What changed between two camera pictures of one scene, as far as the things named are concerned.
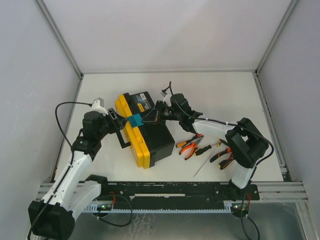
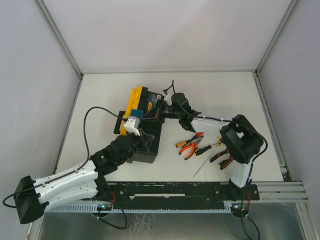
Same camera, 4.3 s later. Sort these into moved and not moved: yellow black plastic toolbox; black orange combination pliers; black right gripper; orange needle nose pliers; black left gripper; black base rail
Moved: black left gripper; yellow black plastic toolbox
Not moved: black orange combination pliers; black right gripper; orange needle nose pliers; black base rail
